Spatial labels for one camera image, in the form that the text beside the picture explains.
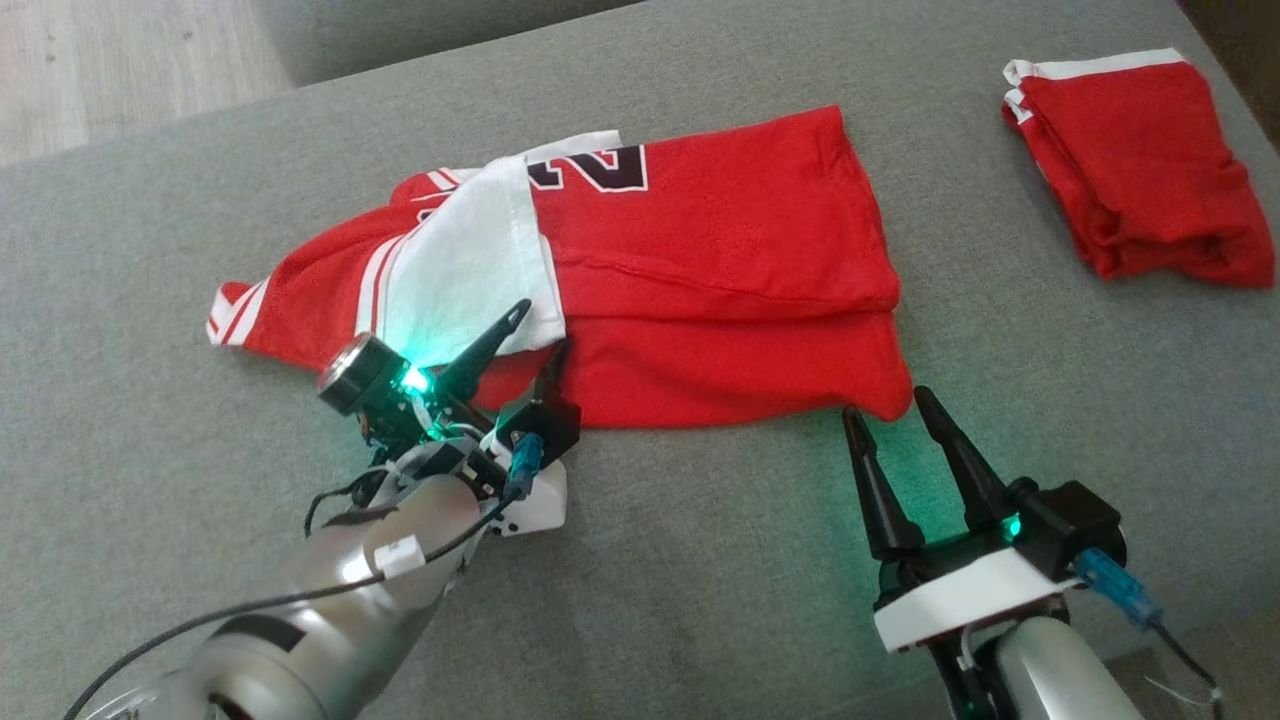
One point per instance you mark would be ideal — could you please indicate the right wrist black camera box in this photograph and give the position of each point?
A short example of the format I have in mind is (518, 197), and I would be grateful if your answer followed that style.
(1080, 520)

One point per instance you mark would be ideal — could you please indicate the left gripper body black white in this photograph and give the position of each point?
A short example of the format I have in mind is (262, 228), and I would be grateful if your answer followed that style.
(540, 505)

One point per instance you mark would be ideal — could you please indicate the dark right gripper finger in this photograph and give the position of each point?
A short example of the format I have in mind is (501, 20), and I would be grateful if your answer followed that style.
(970, 480)
(885, 510)

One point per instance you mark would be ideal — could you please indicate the grey fabric sofa chaise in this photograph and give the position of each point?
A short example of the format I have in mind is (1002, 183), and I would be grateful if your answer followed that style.
(700, 560)

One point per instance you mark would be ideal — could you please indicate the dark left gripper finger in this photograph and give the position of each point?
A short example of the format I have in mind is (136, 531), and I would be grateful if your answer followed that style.
(485, 350)
(555, 372)

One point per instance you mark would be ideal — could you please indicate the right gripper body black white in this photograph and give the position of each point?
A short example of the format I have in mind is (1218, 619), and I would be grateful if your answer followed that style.
(960, 595)

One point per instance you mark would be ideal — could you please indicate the red jersey with white trim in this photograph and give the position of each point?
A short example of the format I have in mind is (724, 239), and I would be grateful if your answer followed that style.
(720, 250)

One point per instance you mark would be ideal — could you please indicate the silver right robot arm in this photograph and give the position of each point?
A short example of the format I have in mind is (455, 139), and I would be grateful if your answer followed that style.
(1050, 680)

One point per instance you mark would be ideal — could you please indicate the left wrist round camera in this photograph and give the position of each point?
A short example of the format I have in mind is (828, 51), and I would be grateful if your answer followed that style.
(350, 375)

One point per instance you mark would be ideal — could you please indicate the red shorts with white band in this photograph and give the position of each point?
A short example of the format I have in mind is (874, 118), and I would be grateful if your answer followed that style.
(1140, 170)

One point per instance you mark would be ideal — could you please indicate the long grey sofa seat cushion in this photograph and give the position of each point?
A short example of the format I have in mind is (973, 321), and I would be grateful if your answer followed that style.
(400, 35)

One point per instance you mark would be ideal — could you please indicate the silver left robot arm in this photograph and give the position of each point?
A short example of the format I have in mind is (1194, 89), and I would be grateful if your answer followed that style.
(300, 640)

